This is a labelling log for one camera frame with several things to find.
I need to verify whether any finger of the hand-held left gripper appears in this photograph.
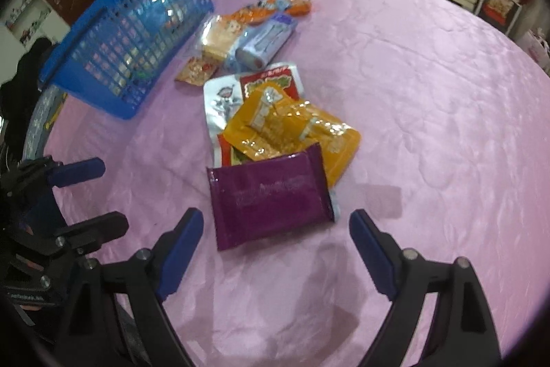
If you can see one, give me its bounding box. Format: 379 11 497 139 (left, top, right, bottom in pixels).
9 156 106 198
9 211 130 261

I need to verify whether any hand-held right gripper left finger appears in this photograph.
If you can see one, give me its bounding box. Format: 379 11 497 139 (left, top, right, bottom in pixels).
54 209 205 367

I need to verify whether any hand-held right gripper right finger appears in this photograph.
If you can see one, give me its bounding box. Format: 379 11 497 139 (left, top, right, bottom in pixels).
349 209 502 367

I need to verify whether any blue plastic mesh basket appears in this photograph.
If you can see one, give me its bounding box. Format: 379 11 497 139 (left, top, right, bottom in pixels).
38 0 215 120

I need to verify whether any purple snack packet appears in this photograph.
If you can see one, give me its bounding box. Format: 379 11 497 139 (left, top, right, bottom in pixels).
206 142 337 251

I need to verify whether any small orange square snack packet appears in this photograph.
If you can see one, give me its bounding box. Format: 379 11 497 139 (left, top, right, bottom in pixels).
174 56 220 86

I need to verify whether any yellow snack packet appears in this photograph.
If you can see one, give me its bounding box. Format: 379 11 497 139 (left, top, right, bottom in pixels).
221 85 362 187

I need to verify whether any silver and red snack packet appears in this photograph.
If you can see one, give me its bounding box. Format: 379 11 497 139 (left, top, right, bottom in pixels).
203 62 301 168

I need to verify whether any light blue tube snack packet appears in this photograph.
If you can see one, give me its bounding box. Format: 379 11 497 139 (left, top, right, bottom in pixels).
235 12 298 71

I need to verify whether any clear bag of beige snack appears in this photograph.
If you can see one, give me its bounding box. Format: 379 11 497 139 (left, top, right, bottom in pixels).
191 14 250 62

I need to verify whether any long orange snack packet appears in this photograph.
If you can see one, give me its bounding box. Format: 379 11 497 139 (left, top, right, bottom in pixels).
234 0 312 26

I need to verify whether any pink bag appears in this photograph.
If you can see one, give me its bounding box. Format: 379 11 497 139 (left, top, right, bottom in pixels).
520 29 550 69

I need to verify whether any red gift box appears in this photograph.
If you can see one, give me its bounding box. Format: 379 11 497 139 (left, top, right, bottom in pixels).
481 0 523 26

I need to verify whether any white wall shelf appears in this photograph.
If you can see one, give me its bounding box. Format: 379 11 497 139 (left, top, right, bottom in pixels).
2 0 52 45

